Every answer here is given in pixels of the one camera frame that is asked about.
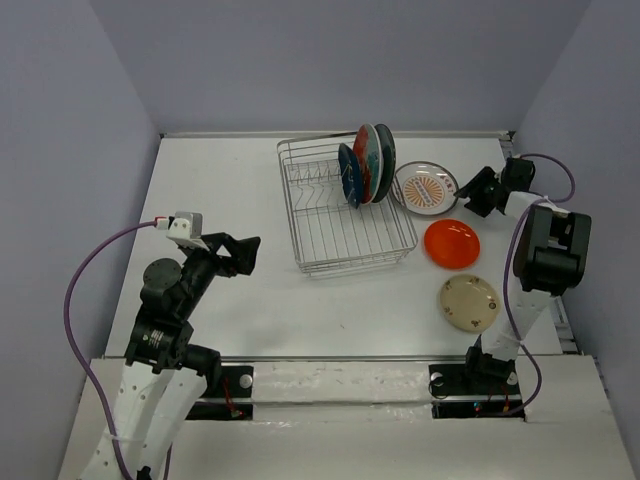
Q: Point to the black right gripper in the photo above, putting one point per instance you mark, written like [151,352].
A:
[473,189]

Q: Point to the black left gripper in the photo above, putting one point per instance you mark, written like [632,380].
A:
[243,257]

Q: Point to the white plate with orange sunburst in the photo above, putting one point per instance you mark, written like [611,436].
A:
[425,188]

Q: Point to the orange round plate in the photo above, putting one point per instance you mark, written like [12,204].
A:
[451,244]

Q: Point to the teal round plate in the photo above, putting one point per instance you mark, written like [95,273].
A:
[388,151]

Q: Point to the red and teal floral plate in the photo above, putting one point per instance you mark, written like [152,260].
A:
[367,149]

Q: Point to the dark blue leaf dish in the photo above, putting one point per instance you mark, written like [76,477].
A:
[351,177]

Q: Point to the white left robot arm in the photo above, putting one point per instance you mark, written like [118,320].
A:
[164,373]

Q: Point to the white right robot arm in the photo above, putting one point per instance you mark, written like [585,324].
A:
[546,256]

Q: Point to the cream floral small plate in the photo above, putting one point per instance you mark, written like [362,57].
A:
[469,303]

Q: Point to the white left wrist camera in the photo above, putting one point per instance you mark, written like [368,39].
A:
[183,228]

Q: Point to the stainless wire dish rack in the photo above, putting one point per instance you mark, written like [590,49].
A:
[328,235]

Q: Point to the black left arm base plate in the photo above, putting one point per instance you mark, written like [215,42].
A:
[230,399]

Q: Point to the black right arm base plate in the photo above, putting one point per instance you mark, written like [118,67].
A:
[455,395]

